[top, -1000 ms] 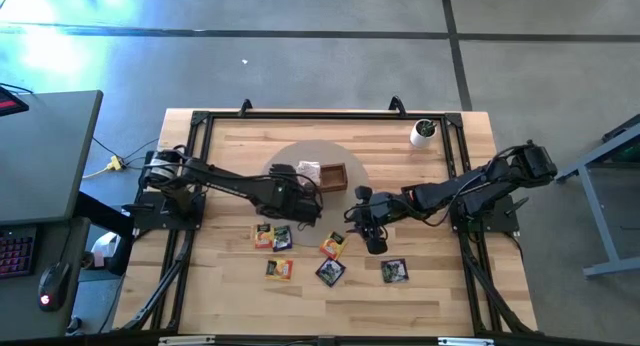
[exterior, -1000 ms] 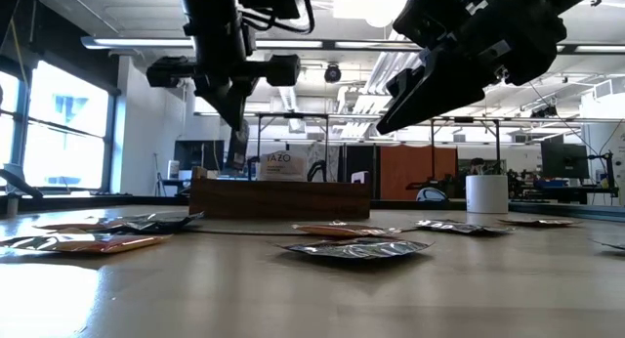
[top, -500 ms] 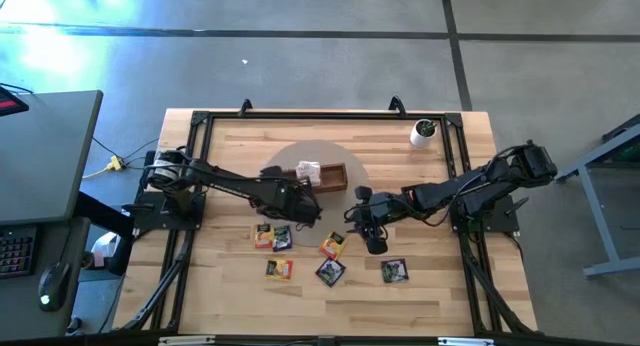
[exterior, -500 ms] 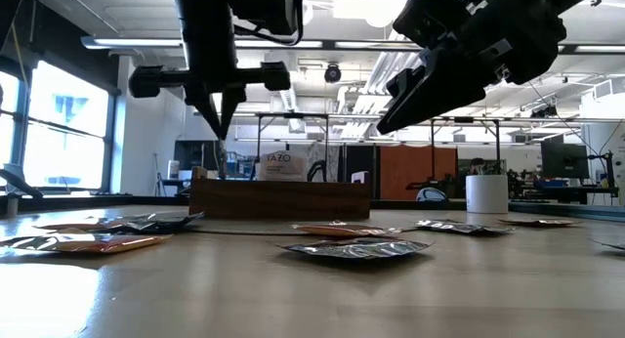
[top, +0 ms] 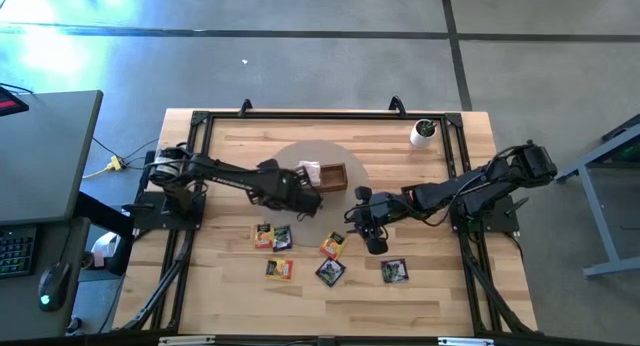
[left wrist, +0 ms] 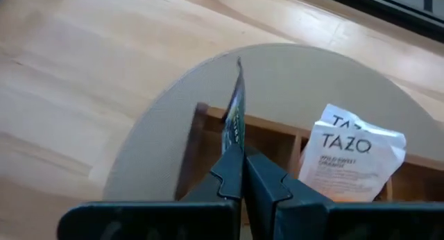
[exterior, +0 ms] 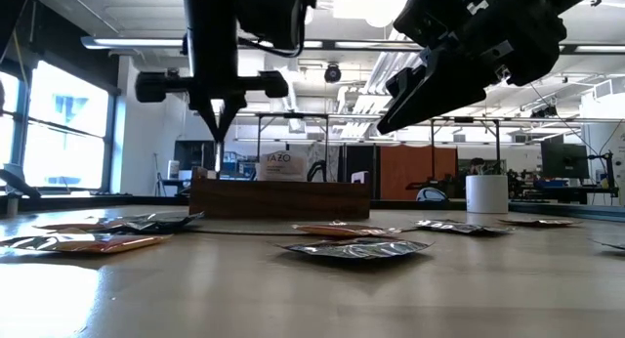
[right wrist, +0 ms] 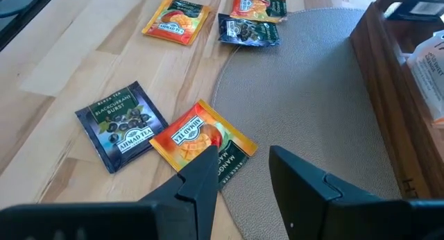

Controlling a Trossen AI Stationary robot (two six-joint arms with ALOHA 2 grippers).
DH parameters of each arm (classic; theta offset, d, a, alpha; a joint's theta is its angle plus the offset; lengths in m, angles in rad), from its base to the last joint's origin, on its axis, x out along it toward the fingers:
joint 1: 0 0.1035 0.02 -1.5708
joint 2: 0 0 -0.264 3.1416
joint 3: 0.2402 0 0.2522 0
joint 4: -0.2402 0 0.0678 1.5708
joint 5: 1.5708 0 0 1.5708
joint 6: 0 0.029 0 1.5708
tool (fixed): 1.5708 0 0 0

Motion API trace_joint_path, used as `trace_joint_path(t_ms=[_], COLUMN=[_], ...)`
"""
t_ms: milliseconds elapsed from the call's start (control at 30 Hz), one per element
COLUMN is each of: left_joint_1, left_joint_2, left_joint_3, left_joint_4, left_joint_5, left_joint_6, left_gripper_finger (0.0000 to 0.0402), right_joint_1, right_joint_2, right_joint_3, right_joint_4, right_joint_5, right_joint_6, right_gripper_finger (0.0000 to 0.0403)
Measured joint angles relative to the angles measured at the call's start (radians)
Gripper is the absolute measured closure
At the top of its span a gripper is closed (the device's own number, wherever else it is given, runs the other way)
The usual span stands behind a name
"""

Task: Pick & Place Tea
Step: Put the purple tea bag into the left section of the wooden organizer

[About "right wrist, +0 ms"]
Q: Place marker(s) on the brown wooden tea box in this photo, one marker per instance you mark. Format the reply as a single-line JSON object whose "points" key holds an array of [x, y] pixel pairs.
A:
{"points": [[381, 77]]}

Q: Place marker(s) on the black aluminium table frame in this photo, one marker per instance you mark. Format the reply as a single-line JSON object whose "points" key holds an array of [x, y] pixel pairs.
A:
{"points": [[31, 15]]}

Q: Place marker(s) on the Ahmad blackcurrant burst tea bag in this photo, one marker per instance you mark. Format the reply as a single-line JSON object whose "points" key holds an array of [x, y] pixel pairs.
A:
{"points": [[416, 7], [121, 125], [248, 31]]}

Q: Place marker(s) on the Ahmad mango magic tea bag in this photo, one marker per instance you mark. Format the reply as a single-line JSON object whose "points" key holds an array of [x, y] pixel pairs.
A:
{"points": [[175, 21], [194, 129], [258, 6]]}

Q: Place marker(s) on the round grey placemat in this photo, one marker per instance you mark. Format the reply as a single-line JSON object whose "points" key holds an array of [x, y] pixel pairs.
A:
{"points": [[305, 94]]}

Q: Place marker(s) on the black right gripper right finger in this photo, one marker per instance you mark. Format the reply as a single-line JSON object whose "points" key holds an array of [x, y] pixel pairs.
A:
{"points": [[329, 212]]}

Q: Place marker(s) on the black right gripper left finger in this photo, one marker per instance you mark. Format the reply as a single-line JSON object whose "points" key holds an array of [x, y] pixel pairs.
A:
{"points": [[173, 215]]}

